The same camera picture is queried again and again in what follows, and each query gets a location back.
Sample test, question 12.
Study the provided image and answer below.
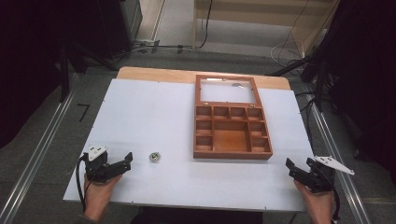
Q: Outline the black hanging cable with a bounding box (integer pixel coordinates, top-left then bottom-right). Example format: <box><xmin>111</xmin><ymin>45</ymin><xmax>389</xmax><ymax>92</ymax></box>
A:
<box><xmin>197</xmin><ymin>0</ymin><xmax>214</xmax><ymax>49</ymax></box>

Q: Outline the white table cover sheet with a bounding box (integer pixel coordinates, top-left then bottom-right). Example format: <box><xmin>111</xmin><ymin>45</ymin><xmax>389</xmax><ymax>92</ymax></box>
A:
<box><xmin>63</xmin><ymin>77</ymin><xmax>315</xmax><ymax>213</ymax></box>

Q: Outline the black cabinet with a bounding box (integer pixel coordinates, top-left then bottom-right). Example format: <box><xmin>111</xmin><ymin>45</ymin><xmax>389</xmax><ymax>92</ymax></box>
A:
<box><xmin>96</xmin><ymin>0</ymin><xmax>144</xmax><ymax>60</ymax></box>

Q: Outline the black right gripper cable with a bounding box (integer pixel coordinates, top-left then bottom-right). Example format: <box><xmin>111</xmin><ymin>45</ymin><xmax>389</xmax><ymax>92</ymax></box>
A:
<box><xmin>330</xmin><ymin>174</ymin><xmax>342</xmax><ymax>222</ymax></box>

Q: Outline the white floor cable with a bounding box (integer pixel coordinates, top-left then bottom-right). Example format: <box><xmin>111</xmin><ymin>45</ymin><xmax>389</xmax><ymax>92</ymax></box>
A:
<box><xmin>269</xmin><ymin>39</ymin><xmax>305</xmax><ymax>68</ymax></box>

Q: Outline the wooden compartment box with lid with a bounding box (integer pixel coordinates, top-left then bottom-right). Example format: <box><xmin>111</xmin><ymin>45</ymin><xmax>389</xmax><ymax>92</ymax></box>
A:
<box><xmin>192</xmin><ymin>74</ymin><xmax>275</xmax><ymax>161</ymax></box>

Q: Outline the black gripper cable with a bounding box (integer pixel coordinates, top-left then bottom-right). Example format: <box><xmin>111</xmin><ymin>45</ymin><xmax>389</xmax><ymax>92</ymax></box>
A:
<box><xmin>330</xmin><ymin>174</ymin><xmax>342</xmax><ymax>222</ymax></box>
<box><xmin>75</xmin><ymin>154</ymin><xmax>93</xmax><ymax>213</ymax></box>

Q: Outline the power strip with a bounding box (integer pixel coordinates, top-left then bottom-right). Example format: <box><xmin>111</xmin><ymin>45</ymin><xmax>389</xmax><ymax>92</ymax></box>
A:
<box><xmin>134</xmin><ymin>38</ymin><xmax>161</xmax><ymax>49</ymax></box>

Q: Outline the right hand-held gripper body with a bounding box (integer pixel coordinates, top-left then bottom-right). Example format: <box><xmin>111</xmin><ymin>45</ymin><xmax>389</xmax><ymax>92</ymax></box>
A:
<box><xmin>305</xmin><ymin>155</ymin><xmax>356</xmax><ymax>194</ymax></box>

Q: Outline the dark curtain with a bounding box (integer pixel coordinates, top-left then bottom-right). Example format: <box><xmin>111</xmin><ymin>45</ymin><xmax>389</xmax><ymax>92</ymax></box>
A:
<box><xmin>0</xmin><ymin>0</ymin><xmax>104</xmax><ymax>149</ymax></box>
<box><xmin>323</xmin><ymin>0</ymin><xmax>396</xmax><ymax>178</ymax></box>

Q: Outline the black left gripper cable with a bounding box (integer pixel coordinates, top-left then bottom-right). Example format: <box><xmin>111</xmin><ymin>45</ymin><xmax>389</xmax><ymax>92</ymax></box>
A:
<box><xmin>75</xmin><ymin>154</ymin><xmax>93</xmax><ymax>213</ymax></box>

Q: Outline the black metal stand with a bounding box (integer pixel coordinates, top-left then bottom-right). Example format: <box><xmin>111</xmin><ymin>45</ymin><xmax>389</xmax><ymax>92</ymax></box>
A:
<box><xmin>269</xmin><ymin>27</ymin><xmax>339</xmax><ymax>113</ymax></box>

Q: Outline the metal floor rail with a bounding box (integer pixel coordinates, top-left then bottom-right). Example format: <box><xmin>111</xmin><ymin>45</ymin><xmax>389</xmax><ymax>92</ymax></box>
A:
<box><xmin>0</xmin><ymin>73</ymin><xmax>81</xmax><ymax>224</ymax></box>
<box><xmin>306</xmin><ymin>92</ymin><xmax>373</xmax><ymax>224</ymax></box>

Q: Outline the person's right hand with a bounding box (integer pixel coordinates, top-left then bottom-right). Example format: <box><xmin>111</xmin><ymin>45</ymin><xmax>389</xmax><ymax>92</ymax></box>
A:
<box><xmin>293</xmin><ymin>179</ymin><xmax>335</xmax><ymax>224</ymax></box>

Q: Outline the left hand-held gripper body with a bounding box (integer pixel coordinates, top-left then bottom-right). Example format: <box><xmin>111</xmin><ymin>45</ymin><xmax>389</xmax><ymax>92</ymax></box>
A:
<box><xmin>81</xmin><ymin>145</ymin><xmax>117</xmax><ymax>184</ymax></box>

